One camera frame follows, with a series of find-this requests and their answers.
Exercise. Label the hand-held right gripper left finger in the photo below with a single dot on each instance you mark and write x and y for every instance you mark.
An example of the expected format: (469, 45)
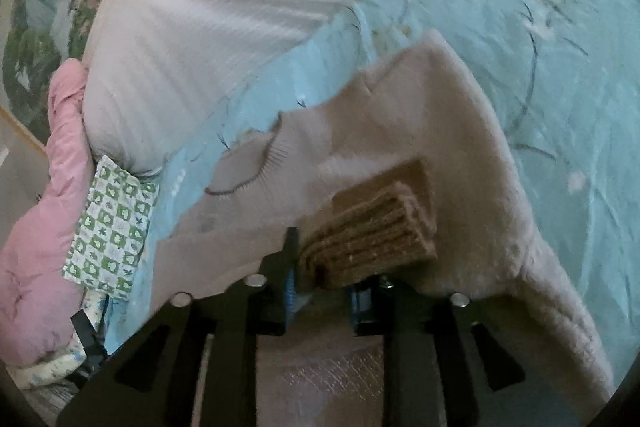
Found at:
(291, 292)

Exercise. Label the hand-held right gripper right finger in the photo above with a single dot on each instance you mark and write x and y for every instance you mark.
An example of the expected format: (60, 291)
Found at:
(360, 307)

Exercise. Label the green checked small pillow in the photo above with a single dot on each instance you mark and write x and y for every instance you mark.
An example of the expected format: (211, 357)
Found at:
(112, 227)

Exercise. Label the beige knit sweater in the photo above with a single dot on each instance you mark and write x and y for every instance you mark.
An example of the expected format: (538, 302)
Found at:
(425, 117)

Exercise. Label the yellow cartoon print pillow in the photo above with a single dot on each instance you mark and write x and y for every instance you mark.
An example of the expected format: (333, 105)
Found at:
(45, 369)

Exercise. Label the pink quilt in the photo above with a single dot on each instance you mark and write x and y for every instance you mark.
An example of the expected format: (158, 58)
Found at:
(35, 232)

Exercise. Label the white striped pillow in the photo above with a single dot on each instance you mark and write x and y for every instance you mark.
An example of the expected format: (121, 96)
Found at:
(225, 7)

